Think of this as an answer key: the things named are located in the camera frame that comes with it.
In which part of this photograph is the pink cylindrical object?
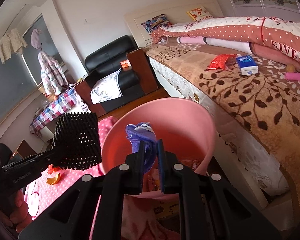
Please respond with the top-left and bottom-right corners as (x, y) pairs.
(285, 72), (300, 81)

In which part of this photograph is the orange peel far piece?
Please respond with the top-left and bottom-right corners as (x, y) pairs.
(47, 165), (61, 174)

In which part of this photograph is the red white polka dot quilt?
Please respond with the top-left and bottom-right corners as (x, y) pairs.
(151, 16), (300, 64)

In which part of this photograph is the orange peel near piece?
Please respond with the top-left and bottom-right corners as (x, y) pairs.
(46, 173), (61, 185)

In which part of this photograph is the blue white tissue pack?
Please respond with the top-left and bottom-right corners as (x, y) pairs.
(236, 55), (258, 76)

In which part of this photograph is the bed with brown leaf cover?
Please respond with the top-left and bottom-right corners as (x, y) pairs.
(125, 0), (300, 217)

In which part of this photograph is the yellow flower cushion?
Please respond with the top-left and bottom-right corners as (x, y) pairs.
(187, 7), (213, 21)

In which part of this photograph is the small yellow ball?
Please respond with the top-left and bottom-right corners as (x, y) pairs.
(286, 64), (296, 73)

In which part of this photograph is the pink rolled bolster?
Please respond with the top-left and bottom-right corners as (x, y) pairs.
(162, 37), (255, 55)

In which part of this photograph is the white floral pillow case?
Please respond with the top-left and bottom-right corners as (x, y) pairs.
(90, 69), (122, 104)

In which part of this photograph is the person's left hand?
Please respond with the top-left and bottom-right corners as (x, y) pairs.
(0, 190), (32, 233)

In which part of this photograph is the black foam net sleeve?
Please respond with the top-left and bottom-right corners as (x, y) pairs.
(52, 112), (102, 171)

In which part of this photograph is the hanging pastel puffer jacket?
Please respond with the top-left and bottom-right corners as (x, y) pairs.
(38, 50), (69, 95)

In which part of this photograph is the small orange box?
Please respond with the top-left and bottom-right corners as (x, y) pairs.
(120, 59), (132, 69)

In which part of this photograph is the black leather armchair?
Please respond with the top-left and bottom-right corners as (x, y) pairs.
(75, 35), (158, 116)

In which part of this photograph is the cream hanging garment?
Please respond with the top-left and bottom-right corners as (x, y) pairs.
(0, 28), (27, 64)

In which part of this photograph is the colourful cartoon pillow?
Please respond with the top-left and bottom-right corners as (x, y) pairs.
(141, 14), (172, 34)

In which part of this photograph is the pink polka dot blanket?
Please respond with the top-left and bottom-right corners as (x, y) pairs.
(24, 115), (118, 221)

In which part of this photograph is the checkered cloth side table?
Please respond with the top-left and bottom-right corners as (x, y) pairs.
(30, 87), (91, 141)

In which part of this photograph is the colourful snack wrapper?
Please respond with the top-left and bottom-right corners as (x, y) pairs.
(142, 159), (202, 192)

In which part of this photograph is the red snack bag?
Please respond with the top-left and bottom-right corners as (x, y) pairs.
(208, 54), (237, 70)

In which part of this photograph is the pink plastic trash bucket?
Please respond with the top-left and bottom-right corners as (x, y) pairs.
(101, 97), (218, 201)

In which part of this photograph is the orange peel piece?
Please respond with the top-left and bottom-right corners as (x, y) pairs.
(47, 165), (61, 174)
(46, 173), (61, 185)

